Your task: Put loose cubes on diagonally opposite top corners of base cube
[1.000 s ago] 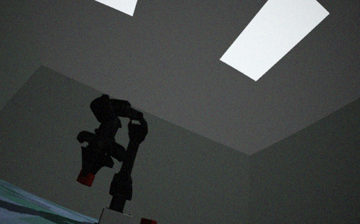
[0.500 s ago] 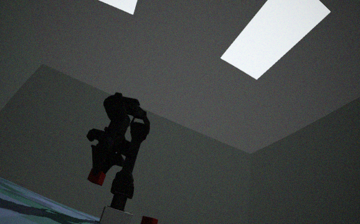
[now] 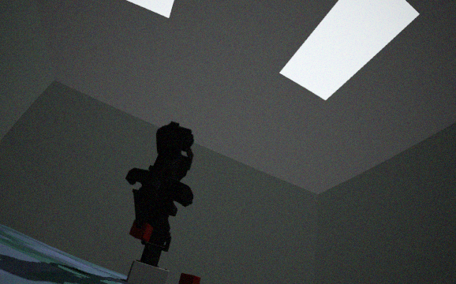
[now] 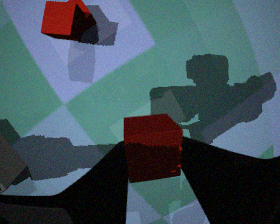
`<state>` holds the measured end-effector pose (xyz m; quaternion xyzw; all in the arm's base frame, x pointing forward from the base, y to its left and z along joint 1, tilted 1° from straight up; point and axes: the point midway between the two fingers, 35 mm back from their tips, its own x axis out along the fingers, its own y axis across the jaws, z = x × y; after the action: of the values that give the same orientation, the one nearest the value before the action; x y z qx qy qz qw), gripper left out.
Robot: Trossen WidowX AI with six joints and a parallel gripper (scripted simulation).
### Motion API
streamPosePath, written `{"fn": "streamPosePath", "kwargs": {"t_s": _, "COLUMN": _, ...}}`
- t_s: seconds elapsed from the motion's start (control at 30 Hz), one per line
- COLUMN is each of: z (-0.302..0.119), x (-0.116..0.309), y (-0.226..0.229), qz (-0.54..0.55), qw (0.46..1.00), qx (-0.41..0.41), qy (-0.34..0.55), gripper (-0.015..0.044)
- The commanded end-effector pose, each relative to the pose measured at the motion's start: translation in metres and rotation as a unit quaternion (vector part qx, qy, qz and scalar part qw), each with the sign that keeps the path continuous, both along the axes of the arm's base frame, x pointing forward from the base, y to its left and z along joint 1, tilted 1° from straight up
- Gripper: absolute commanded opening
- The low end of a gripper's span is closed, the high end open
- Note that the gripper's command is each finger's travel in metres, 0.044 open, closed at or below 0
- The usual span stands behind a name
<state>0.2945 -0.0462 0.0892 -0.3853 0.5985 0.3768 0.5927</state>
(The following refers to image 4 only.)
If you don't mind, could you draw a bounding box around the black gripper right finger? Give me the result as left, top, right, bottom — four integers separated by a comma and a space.
180, 136, 280, 224

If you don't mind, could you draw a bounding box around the red cube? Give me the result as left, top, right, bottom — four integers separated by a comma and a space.
40, 2, 85, 41
68, 0, 96, 34
124, 113, 183, 184

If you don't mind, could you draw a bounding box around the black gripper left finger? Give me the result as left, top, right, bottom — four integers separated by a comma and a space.
0, 141, 129, 224

